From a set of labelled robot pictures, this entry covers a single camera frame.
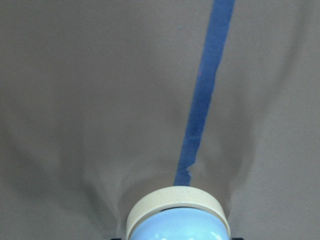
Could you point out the light blue call bell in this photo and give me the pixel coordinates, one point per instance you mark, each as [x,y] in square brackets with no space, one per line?
[177,213]

